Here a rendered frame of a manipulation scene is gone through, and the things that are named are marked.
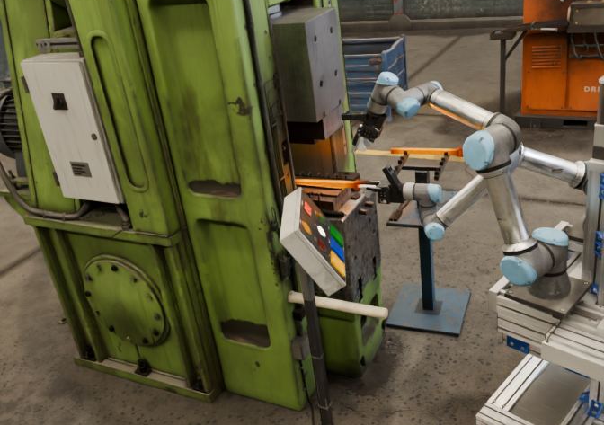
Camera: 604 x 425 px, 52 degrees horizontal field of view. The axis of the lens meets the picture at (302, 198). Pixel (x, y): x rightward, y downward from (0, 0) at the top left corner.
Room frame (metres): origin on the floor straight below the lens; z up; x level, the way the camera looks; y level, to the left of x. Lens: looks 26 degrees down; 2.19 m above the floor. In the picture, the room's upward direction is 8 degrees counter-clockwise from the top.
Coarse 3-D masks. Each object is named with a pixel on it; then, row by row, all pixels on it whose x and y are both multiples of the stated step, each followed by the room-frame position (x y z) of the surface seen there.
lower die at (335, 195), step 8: (296, 176) 2.76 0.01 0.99; (296, 184) 2.65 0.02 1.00; (304, 184) 2.63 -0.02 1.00; (328, 192) 2.53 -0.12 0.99; (336, 192) 2.52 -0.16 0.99; (344, 192) 2.56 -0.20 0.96; (320, 200) 2.48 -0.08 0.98; (328, 200) 2.47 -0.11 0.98; (336, 200) 2.48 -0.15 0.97; (344, 200) 2.55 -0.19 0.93; (328, 208) 2.46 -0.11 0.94; (336, 208) 2.47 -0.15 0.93
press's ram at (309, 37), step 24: (288, 24) 2.44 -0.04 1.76; (312, 24) 2.46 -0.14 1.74; (336, 24) 2.65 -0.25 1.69; (288, 48) 2.45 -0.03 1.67; (312, 48) 2.44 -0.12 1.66; (336, 48) 2.63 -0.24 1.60; (288, 72) 2.46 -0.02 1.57; (312, 72) 2.41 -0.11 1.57; (336, 72) 2.61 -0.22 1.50; (288, 96) 2.46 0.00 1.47; (312, 96) 2.41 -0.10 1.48; (336, 96) 2.58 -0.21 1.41; (288, 120) 2.47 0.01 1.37; (312, 120) 2.42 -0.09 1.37
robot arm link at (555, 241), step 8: (536, 232) 1.85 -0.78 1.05; (544, 232) 1.84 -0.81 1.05; (552, 232) 1.84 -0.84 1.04; (560, 232) 1.83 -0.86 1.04; (544, 240) 1.79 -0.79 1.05; (552, 240) 1.78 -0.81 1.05; (560, 240) 1.78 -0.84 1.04; (552, 248) 1.77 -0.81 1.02; (560, 248) 1.78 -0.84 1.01; (552, 256) 1.75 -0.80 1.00; (560, 256) 1.77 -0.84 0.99; (552, 264) 1.74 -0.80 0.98; (560, 264) 1.78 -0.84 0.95; (552, 272) 1.78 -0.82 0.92
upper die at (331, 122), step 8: (336, 112) 2.57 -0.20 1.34; (320, 120) 2.45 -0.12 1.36; (328, 120) 2.49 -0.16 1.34; (336, 120) 2.56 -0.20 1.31; (288, 128) 2.53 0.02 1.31; (296, 128) 2.51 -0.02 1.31; (304, 128) 2.49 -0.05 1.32; (312, 128) 2.48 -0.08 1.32; (320, 128) 2.46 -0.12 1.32; (328, 128) 2.48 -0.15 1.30; (336, 128) 2.55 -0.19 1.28; (296, 136) 2.52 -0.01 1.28; (304, 136) 2.50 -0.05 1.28; (312, 136) 2.48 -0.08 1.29; (320, 136) 2.46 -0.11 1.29; (328, 136) 2.48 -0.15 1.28
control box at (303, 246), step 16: (304, 192) 2.15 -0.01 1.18; (288, 208) 2.05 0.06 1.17; (304, 208) 2.02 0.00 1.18; (288, 224) 1.93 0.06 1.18; (320, 224) 2.05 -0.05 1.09; (288, 240) 1.84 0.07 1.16; (304, 240) 1.84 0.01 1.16; (320, 240) 1.92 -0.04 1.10; (304, 256) 1.84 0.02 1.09; (320, 256) 1.83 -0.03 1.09; (320, 272) 1.83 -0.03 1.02; (336, 272) 1.83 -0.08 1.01; (336, 288) 1.83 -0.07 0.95
